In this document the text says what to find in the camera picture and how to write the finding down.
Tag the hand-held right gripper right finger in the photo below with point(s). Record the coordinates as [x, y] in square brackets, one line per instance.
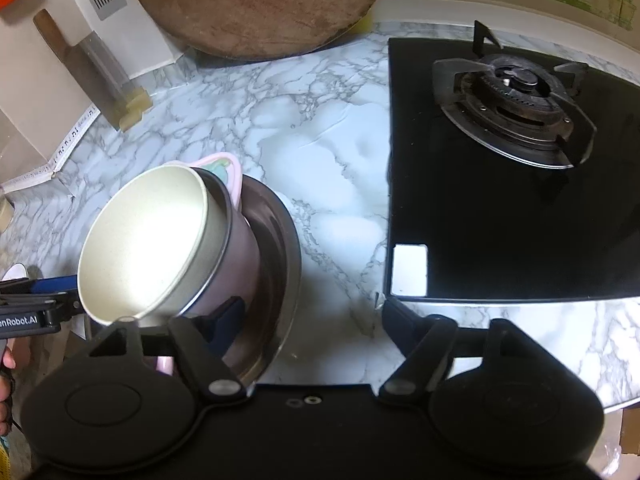
[400, 321]

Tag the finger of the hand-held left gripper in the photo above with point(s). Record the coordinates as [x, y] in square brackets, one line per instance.
[50, 284]

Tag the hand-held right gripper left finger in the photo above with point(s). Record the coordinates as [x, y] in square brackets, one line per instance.
[231, 319]

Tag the white rimmed plate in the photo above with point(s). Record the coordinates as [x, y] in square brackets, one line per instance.
[17, 271]

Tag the pink steel-lined bowl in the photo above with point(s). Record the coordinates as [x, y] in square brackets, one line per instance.
[235, 265]

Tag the stainless steel bowl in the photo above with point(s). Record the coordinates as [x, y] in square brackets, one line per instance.
[280, 270]

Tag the cream bowl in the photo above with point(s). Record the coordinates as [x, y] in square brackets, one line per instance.
[145, 240]

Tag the person's left hand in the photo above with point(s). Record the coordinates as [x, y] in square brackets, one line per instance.
[6, 400]

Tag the white cooktop label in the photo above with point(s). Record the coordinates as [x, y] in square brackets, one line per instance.
[410, 270]

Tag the black gas cooktop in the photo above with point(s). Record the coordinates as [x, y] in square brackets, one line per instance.
[500, 220]

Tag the music note edge tape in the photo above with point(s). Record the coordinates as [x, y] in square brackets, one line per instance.
[70, 137]

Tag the gas burner grate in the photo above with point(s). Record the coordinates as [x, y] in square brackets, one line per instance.
[515, 95]

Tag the cardboard box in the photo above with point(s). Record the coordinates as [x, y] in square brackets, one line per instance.
[631, 432]

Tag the round wooden cutting board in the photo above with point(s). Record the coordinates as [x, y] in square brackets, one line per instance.
[260, 5]

